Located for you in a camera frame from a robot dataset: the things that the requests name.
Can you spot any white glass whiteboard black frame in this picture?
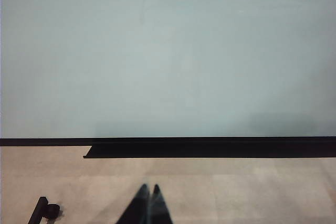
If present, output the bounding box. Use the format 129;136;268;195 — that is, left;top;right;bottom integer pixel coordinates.
0;0;336;147

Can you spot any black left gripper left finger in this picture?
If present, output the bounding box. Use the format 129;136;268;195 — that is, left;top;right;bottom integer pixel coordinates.
114;183;151;224

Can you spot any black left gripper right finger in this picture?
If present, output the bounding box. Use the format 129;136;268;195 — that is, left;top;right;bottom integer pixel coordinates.
150;184;174;224

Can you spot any black whiteboard stand foot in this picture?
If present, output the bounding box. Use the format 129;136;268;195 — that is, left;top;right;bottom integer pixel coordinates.
27;196;49;224

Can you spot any black table edge rail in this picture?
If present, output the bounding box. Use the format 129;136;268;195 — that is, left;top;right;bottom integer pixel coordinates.
82;144;336;159

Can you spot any black caster wheel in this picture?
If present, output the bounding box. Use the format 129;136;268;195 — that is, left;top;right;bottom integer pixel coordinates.
45;203;61;220

